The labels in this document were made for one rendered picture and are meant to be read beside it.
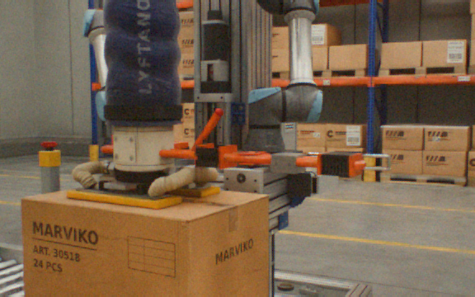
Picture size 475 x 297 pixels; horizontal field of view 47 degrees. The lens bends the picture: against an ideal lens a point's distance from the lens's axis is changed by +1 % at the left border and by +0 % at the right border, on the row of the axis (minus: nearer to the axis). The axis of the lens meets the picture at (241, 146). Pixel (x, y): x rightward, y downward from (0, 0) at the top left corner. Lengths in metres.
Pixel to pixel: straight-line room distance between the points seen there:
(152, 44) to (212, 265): 0.60
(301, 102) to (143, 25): 0.68
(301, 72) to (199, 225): 0.86
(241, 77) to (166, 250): 1.02
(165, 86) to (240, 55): 0.72
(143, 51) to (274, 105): 0.60
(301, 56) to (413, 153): 6.54
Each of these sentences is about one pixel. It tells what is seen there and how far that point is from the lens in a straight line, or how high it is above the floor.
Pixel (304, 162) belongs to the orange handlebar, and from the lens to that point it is 1.29.
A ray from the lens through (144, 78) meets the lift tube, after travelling 1.49.
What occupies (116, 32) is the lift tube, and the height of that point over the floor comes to 1.40.
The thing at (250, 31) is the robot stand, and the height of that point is 1.49.
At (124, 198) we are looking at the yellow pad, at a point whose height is 0.96.
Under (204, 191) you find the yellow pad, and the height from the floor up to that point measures 0.96.
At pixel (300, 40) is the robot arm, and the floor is 1.44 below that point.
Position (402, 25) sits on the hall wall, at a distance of 9.91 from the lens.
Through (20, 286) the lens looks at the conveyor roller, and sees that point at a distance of 2.22.
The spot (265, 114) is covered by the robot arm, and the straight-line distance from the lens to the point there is 1.91.
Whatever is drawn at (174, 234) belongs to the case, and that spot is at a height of 0.90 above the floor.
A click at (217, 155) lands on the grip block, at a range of 1.39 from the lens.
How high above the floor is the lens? 1.21
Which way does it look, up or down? 5 degrees down
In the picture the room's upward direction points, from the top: straight up
